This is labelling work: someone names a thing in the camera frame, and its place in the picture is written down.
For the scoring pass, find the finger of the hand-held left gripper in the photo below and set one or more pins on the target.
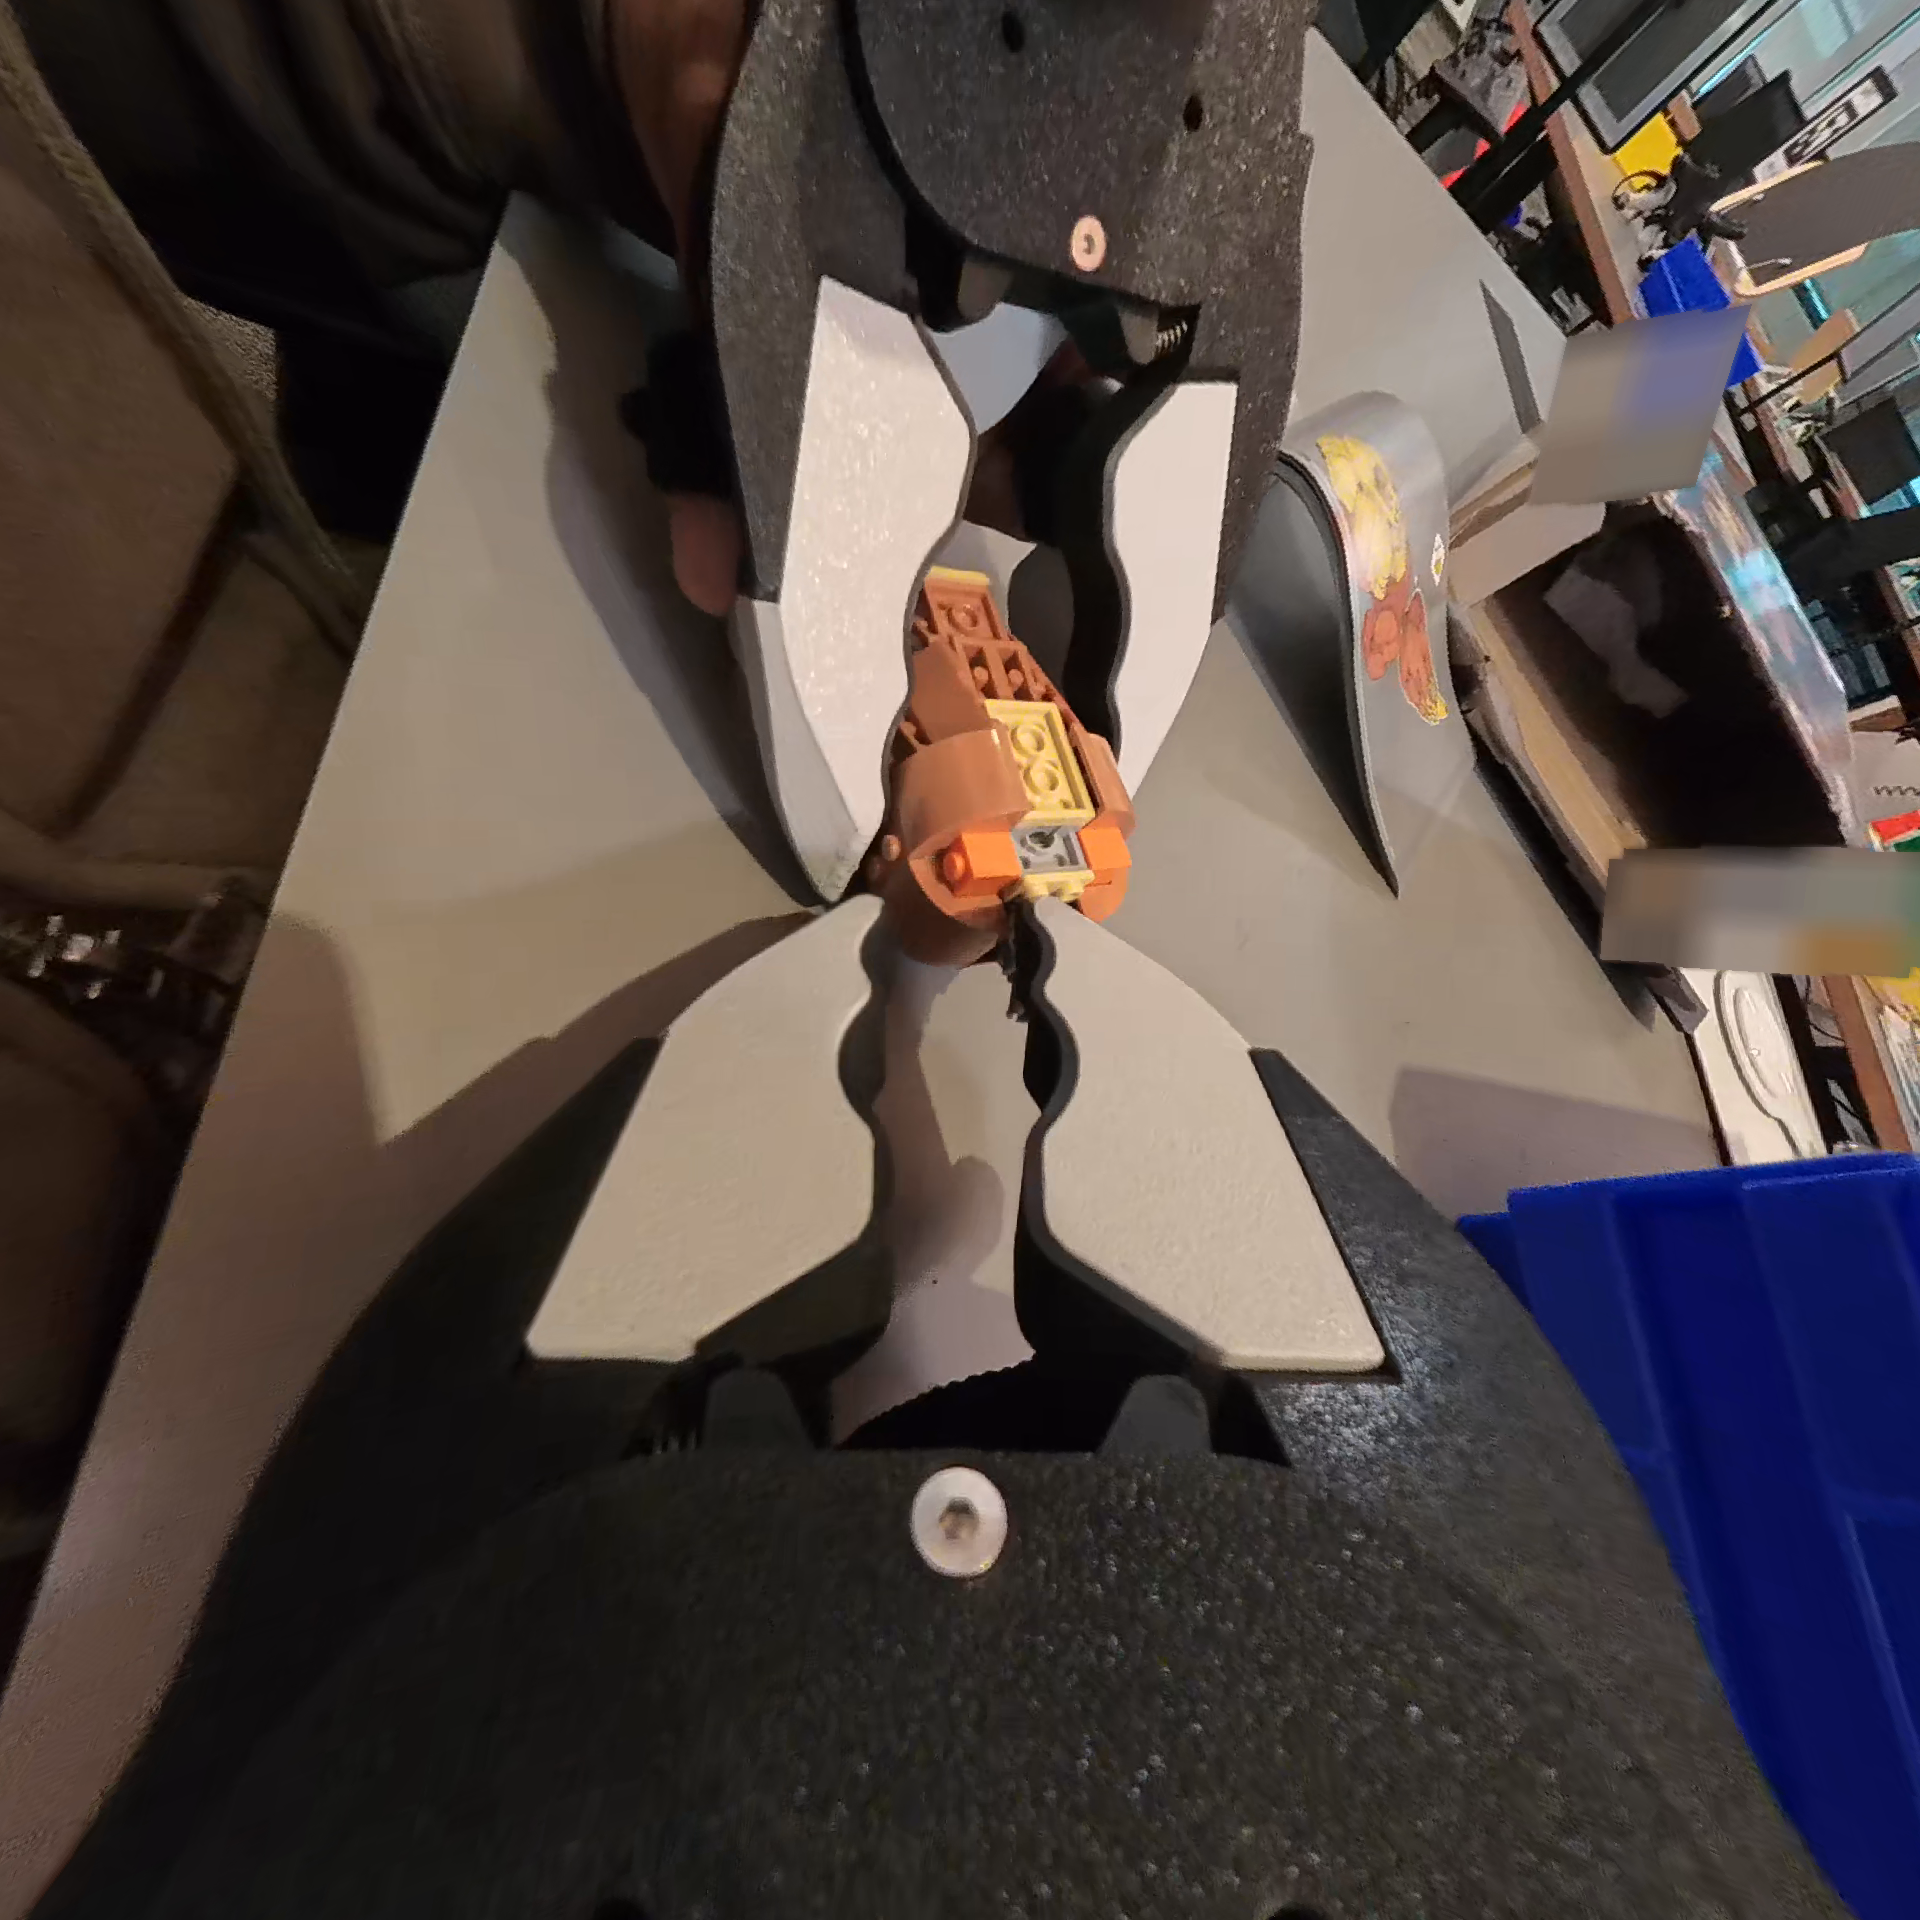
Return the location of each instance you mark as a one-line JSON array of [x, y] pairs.
[[825, 480], [1178, 510]]

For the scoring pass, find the stack of blue plastic bins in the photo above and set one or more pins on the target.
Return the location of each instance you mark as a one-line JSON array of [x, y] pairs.
[[1773, 1441]]

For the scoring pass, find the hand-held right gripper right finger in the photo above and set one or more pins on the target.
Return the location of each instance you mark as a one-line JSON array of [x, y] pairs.
[[1200, 1230]]

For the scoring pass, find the person's left hand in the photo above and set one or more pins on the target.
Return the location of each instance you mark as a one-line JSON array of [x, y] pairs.
[[703, 564]]

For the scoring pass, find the brown toy brick model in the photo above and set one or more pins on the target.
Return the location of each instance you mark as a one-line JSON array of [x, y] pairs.
[[991, 781]]

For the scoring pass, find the printed cardboard box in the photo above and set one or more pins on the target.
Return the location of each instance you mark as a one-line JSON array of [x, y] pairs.
[[1622, 691]]

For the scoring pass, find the small blue bin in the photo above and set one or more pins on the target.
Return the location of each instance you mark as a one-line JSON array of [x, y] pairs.
[[1688, 279]]

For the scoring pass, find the person's left forearm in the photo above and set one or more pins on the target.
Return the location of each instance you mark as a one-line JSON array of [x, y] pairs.
[[391, 121]]

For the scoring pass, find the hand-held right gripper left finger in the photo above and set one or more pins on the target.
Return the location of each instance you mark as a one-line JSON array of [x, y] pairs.
[[708, 1201]]

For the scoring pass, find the white foam piece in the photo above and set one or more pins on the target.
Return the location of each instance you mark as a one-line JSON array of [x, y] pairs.
[[1773, 1067]]

